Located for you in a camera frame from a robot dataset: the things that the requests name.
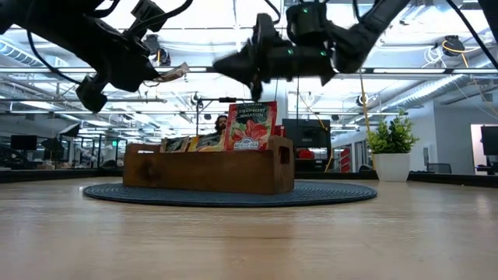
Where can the round dark blue woven placemat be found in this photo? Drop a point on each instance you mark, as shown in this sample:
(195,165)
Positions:
(330,194)

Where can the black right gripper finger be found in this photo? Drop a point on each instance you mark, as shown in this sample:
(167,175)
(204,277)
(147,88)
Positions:
(243,54)
(239,74)

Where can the brown tea bag packet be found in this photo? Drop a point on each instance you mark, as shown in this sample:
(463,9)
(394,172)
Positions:
(173,73)
(175,144)

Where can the green plant in white pot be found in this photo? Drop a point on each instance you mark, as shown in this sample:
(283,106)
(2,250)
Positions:
(392,167)

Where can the silver ventilation duct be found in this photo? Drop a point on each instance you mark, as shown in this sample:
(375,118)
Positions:
(428,91)

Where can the orange tea bag packet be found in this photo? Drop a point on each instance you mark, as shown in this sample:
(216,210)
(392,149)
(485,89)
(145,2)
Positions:
(208,143)

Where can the person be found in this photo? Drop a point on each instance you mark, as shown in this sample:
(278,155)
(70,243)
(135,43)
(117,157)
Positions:
(221,124)

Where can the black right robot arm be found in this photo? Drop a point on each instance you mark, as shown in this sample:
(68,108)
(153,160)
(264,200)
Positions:
(362,35)

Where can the wooden three-compartment box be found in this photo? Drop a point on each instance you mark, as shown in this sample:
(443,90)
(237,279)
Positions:
(202,171)

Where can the black computer monitor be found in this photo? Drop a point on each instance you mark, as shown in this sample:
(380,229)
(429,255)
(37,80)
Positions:
(23,142)
(490,140)

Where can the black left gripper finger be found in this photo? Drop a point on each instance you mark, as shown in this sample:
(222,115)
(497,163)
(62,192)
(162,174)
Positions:
(146,70)
(138,83)

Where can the black aluminium table frame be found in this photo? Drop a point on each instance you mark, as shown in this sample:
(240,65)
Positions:
(455,179)

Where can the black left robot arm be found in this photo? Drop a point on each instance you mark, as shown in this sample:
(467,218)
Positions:
(50,23)

